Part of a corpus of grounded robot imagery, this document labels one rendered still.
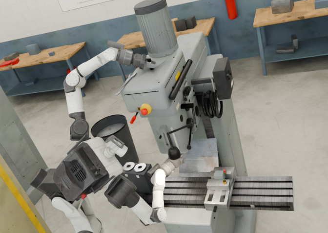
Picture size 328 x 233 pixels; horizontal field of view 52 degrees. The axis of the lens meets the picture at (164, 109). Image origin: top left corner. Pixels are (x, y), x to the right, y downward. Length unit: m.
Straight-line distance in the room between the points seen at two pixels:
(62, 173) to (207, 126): 1.16
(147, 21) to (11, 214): 2.22
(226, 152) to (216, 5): 3.88
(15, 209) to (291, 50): 4.42
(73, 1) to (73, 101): 5.26
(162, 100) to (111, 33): 5.25
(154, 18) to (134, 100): 0.51
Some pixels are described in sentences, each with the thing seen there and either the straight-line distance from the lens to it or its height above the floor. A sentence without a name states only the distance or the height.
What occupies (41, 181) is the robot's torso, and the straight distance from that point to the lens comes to 2.15.
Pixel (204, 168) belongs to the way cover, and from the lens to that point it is 2.69.
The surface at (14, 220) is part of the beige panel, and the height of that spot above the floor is 0.67.
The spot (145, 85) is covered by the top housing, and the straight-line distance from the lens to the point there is 1.82.
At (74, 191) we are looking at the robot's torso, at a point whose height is 1.52.
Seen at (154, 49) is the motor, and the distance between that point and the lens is 2.12.
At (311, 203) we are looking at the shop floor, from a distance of 3.56.
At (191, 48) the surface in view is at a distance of 2.50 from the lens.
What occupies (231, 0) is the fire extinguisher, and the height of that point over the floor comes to 1.11.
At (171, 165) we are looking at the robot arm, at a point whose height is 1.26.
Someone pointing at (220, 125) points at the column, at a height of 1.19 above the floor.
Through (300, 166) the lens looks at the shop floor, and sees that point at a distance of 3.92.
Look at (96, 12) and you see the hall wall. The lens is 6.99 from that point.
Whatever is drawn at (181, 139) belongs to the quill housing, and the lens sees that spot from 2.12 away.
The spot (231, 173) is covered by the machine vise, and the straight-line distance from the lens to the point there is 2.39.
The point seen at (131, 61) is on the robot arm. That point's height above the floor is 1.98.
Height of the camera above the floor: 2.63
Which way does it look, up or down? 29 degrees down
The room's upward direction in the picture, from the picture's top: 18 degrees counter-clockwise
